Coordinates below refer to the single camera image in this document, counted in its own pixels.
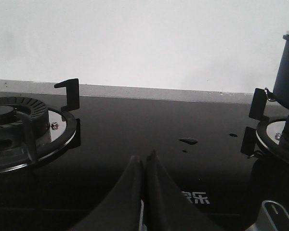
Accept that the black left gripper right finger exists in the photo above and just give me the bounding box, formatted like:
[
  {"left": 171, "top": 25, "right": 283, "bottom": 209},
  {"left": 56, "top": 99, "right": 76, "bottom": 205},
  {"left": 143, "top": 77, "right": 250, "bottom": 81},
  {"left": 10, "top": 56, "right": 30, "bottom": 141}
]
[{"left": 145, "top": 151, "right": 222, "bottom": 231}]

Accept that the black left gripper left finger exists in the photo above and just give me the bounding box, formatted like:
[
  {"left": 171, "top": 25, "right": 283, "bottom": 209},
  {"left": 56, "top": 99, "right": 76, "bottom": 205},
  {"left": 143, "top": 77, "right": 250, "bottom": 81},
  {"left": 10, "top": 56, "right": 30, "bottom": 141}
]
[{"left": 71, "top": 156, "right": 143, "bottom": 231}]

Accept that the right burner with pot support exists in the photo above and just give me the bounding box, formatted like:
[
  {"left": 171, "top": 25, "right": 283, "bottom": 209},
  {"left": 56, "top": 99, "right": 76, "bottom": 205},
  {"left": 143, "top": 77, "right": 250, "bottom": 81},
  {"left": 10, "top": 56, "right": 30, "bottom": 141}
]
[{"left": 241, "top": 88, "right": 289, "bottom": 165}]

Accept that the burner with pot support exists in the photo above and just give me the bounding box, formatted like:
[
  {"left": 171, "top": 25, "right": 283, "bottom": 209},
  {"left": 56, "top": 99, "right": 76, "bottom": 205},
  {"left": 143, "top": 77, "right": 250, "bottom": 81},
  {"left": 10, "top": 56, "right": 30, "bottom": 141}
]
[
  {"left": 241, "top": 88, "right": 289, "bottom": 165},
  {"left": 0, "top": 78, "right": 81, "bottom": 174}
]

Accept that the left burner with pot support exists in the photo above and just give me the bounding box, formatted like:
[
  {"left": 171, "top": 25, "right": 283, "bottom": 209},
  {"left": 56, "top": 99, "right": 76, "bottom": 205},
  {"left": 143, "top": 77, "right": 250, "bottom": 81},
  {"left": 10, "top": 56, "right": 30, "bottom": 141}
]
[{"left": 0, "top": 78, "right": 81, "bottom": 174}]

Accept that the dark blue cooking pot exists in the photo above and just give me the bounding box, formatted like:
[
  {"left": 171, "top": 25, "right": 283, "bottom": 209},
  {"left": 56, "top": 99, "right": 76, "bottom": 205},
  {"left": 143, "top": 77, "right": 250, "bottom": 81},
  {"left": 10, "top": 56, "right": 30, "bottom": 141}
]
[{"left": 272, "top": 30, "right": 289, "bottom": 113}]

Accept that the black glass gas stove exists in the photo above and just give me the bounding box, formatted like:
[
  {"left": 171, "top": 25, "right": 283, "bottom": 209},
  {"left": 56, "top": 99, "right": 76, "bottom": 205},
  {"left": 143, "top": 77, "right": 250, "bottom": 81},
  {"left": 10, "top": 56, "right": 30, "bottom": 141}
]
[{"left": 0, "top": 90, "right": 289, "bottom": 231}]

